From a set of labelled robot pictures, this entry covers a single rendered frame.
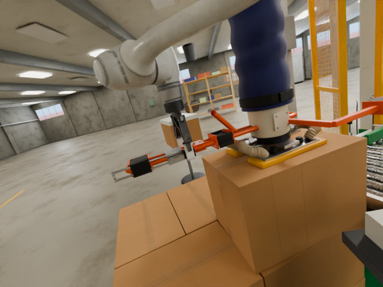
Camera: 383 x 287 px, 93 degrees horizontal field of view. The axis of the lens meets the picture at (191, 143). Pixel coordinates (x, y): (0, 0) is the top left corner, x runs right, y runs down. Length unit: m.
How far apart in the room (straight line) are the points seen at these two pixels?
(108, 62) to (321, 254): 1.11
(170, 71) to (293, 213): 0.71
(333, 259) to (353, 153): 0.51
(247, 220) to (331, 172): 0.40
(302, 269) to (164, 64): 1.00
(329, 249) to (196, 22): 1.06
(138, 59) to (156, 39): 0.07
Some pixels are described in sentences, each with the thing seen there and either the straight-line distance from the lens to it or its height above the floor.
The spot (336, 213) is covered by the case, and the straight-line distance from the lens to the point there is 1.05.
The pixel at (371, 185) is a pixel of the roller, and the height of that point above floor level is 0.54.
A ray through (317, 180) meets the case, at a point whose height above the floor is 0.85.
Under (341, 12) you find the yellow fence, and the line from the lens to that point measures 2.05.
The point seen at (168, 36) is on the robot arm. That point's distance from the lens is 0.49.
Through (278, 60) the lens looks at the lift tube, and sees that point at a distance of 0.83.
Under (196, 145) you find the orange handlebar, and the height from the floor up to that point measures 1.09.
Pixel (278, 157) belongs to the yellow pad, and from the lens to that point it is 0.80.
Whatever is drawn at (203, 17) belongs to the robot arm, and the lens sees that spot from 0.49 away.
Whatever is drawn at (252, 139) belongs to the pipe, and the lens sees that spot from 0.86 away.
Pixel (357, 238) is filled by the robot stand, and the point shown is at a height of 0.75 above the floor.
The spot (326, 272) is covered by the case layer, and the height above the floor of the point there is 0.35.
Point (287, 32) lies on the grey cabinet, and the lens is 2.33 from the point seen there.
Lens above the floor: 1.29
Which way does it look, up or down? 15 degrees down
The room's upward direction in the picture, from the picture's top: 14 degrees counter-clockwise
